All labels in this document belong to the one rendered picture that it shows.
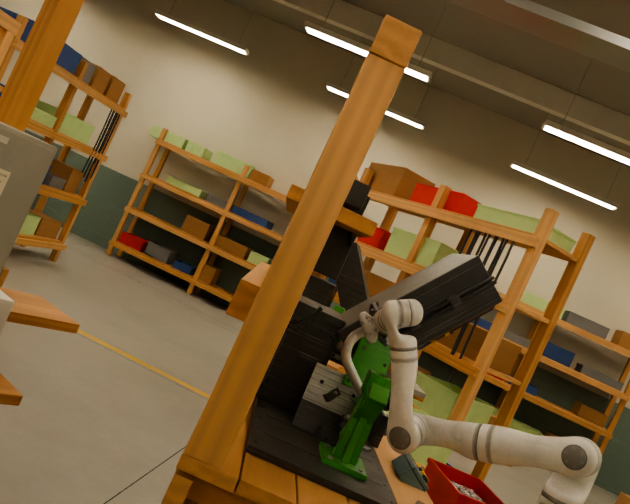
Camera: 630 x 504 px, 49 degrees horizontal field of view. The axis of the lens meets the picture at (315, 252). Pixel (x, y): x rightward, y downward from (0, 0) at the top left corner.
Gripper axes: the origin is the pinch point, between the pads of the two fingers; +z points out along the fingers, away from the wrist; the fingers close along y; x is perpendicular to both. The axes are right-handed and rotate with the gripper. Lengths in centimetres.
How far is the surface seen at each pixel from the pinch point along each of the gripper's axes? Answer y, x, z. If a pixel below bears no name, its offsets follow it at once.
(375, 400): -19.0, 12.3, -21.2
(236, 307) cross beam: 13, 41, -44
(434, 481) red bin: -53, -8, 29
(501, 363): -42, -140, 253
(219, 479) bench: -22, 56, -44
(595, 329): -79, -495, 732
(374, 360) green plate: -9.3, 1.5, 9.8
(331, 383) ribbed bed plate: -11.6, 16.4, 11.8
